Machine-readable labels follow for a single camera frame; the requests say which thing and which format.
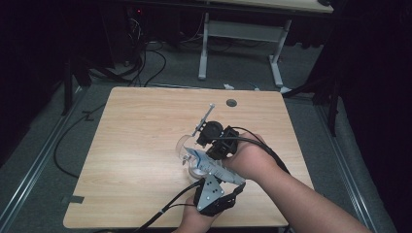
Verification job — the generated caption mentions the clear glass jar with hinged lid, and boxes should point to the clear glass jar with hinged lid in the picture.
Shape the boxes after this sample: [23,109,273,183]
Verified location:
[175,134,212,181]

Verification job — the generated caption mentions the person's right hand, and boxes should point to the person's right hand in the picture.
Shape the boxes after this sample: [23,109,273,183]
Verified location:
[223,133,280,183]

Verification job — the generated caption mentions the person's left hand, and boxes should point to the person's left hand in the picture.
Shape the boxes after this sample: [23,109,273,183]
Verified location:
[173,205,222,233]

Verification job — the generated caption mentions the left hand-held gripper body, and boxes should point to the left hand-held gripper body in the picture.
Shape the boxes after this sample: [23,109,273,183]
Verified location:
[193,174,236,217]

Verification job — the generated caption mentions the dark computer tower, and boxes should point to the dark computer tower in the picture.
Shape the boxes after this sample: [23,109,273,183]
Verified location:
[124,6,147,64]

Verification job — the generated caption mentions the black tape strip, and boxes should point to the black tape strip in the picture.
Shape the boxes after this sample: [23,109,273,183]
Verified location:
[61,194,86,205]

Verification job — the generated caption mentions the hand-held gripper black cable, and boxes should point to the hand-held gripper black cable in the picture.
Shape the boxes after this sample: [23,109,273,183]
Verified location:
[212,125,291,176]
[132,179,205,233]

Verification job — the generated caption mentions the white-framed desk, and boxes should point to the white-framed desk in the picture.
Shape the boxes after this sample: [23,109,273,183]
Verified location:
[197,0,334,88]

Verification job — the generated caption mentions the bundle of black cables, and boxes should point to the bundle of black cables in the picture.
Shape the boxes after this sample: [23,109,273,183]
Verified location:
[125,16,168,88]

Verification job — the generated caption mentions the metal floor rail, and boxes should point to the metal floor rail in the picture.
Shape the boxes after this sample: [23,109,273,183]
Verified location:
[0,86,88,224]
[315,103,378,233]

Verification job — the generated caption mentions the black stand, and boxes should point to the black stand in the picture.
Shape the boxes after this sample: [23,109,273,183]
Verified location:
[61,57,92,117]

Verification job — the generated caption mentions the left hand-held gripper black cable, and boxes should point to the left hand-held gripper black cable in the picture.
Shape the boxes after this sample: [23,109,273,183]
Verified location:
[132,179,205,233]

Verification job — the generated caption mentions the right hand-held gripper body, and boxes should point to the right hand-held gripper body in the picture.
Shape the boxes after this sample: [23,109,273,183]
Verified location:
[191,103,241,160]

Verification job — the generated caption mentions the long black floor cable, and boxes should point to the long black floor cable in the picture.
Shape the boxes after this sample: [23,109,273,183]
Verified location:
[52,103,108,179]

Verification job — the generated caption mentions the black tripod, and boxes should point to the black tripod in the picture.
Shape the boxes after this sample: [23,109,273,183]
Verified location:
[281,0,346,137]

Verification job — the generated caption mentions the right hand-held gripper black cable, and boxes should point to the right hand-held gripper black cable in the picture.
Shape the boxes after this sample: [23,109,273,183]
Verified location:
[212,125,291,176]

